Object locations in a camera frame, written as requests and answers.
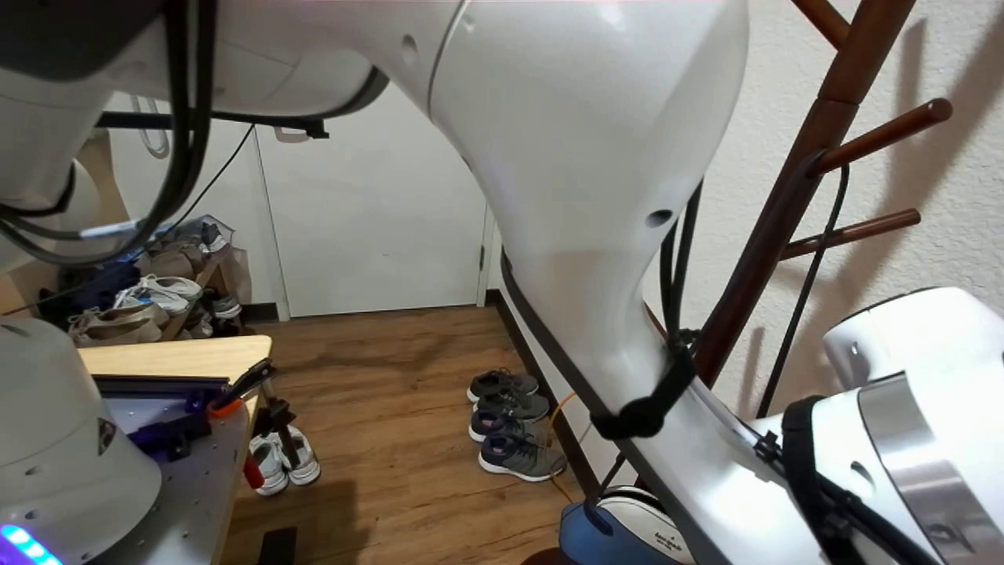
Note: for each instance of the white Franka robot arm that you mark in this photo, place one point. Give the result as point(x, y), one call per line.
point(583, 127)

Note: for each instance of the brown wooden coat rack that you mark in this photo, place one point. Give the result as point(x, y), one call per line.
point(795, 199)

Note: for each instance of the grey sneaker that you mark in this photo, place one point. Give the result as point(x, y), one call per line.
point(502, 385)
point(517, 455)
point(509, 409)

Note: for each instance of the white door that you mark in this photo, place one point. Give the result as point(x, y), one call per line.
point(366, 208)

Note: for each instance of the black orange bar clamp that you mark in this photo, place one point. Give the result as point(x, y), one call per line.
point(239, 389)

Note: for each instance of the light wooden board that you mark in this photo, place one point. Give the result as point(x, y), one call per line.
point(173, 360)

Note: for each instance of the cluttered items pile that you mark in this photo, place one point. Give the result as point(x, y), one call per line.
point(159, 294)

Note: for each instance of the grey robot stand top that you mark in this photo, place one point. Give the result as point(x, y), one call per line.
point(176, 489)

